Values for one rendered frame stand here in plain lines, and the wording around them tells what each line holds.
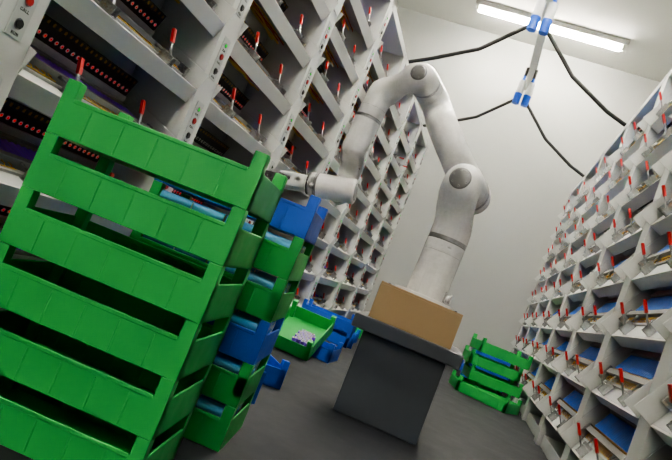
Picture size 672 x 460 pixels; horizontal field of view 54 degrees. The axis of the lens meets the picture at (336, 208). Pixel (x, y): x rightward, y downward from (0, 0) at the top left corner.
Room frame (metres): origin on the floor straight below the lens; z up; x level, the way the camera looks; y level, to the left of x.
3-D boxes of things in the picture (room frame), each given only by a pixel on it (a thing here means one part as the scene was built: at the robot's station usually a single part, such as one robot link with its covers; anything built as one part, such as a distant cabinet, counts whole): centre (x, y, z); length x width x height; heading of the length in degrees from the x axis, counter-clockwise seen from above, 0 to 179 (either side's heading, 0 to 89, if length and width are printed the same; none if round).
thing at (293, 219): (1.30, 0.17, 0.44); 0.30 x 0.20 x 0.08; 85
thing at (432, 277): (1.99, -0.35, 0.47); 0.19 x 0.19 x 0.18
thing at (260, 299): (1.30, 0.17, 0.28); 0.30 x 0.20 x 0.08; 85
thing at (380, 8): (3.17, 0.21, 0.85); 0.20 x 0.09 x 1.70; 76
